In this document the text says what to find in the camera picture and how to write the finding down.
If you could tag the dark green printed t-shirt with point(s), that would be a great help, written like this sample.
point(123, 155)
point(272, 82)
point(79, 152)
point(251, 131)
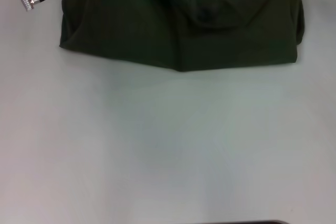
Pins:
point(170, 24)

